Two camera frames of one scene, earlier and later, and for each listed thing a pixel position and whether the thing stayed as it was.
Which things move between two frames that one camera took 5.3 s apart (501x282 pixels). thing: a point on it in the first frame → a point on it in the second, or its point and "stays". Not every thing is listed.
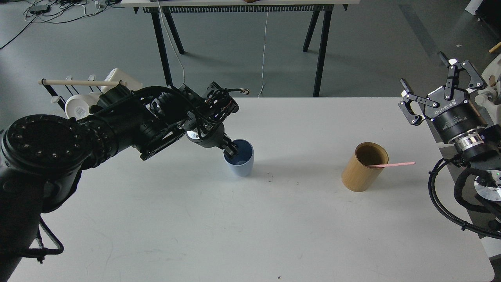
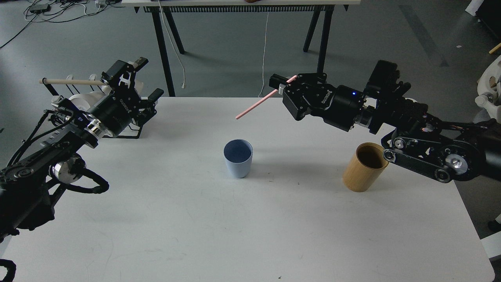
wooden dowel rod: (81, 82) stays
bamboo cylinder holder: (356, 176) stays
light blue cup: (242, 164) stays
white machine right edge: (490, 96) stays
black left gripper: (214, 137) → (112, 115)
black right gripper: (456, 119) → (339, 107)
